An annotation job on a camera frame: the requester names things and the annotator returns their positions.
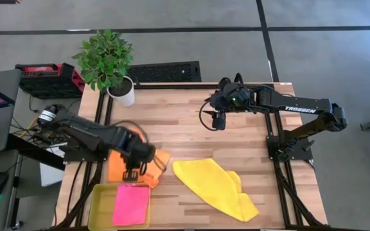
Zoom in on yellow microfiber towel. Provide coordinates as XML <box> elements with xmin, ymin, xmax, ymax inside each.
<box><xmin>172</xmin><ymin>158</ymin><xmax>261</xmax><ymax>223</ymax></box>

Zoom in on desk monitor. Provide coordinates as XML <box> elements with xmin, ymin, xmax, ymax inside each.
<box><xmin>0</xmin><ymin>69</ymin><xmax>22</xmax><ymax>157</ymax></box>

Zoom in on pink microfiber towel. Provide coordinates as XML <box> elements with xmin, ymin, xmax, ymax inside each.
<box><xmin>112</xmin><ymin>183</ymin><xmax>151</xmax><ymax>227</ymax></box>

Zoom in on white plant pot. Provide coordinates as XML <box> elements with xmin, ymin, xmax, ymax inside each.
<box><xmin>106</xmin><ymin>76</ymin><xmax>136</xmax><ymax>108</ymax></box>

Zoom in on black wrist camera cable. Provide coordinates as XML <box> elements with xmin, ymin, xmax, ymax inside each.
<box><xmin>198</xmin><ymin>101</ymin><xmax>220</xmax><ymax>132</ymax></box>
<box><xmin>109</xmin><ymin>119</ymin><xmax>149</xmax><ymax>144</ymax></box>

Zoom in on black left wrist camera cable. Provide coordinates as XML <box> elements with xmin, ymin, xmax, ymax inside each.
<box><xmin>109</xmin><ymin>119</ymin><xmax>149</xmax><ymax>144</ymax></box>

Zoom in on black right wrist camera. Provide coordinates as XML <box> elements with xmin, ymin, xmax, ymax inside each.
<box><xmin>211</xmin><ymin>110</ymin><xmax>227</xmax><ymax>131</ymax></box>

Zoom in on yellow translucent plastic tray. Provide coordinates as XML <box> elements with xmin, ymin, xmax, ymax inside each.
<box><xmin>87</xmin><ymin>182</ymin><xmax>152</xmax><ymax>231</ymax></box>

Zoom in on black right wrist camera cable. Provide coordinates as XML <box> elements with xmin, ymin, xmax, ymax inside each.
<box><xmin>198</xmin><ymin>101</ymin><xmax>220</xmax><ymax>132</ymax></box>

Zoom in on black aluminium table frame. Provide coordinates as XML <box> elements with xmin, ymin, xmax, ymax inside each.
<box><xmin>53</xmin><ymin>81</ymin><xmax>330</xmax><ymax>231</ymax></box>

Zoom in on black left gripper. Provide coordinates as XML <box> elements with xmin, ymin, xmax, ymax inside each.
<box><xmin>119</xmin><ymin>127</ymin><xmax>157</xmax><ymax>171</ymax></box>

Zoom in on black perforated crate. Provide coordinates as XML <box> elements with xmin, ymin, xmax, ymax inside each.
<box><xmin>127</xmin><ymin>60</ymin><xmax>202</xmax><ymax>83</ymax></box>

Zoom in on red and black tool case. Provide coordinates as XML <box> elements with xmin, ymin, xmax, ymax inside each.
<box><xmin>15</xmin><ymin>62</ymin><xmax>86</xmax><ymax>99</ymax></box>

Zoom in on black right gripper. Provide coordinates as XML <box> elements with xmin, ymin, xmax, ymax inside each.
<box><xmin>202</xmin><ymin>76</ymin><xmax>252</xmax><ymax>117</ymax></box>

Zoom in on green leafy plant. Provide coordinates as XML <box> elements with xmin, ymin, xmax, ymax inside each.
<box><xmin>71</xmin><ymin>28</ymin><xmax>134</xmax><ymax>92</ymax></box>

